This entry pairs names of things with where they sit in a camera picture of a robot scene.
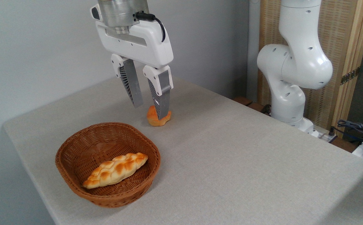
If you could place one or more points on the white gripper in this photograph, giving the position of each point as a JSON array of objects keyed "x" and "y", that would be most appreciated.
[{"x": 144, "y": 43}]

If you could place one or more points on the small orange croissant bread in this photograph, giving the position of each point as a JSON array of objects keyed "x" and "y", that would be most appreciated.
[{"x": 152, "y": 118}]

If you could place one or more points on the braided bread loaf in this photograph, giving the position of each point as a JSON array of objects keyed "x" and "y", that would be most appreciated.
[{"x": 116, "y": 170}]

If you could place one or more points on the brown wicker basket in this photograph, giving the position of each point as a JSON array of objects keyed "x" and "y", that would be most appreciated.
[{"x": 84, "y": 150}]

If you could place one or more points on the grey tablecloth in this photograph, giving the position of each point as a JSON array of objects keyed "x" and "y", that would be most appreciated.
[{"x": 231, "y": 162}]

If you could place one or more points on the brass screen hinge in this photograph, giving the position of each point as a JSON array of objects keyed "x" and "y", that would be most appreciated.
[{"x": 350, "y": 76}]

